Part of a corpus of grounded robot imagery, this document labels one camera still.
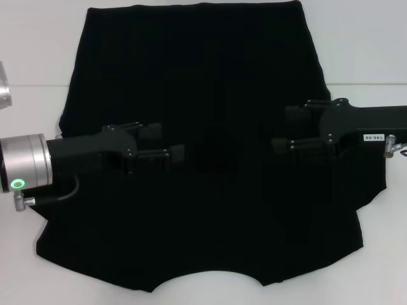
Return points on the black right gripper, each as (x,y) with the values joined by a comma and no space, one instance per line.
(369,119)

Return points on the black t-shirt with white print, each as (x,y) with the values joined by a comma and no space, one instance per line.
(203,63)

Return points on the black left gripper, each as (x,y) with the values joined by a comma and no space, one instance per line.
(82,149)

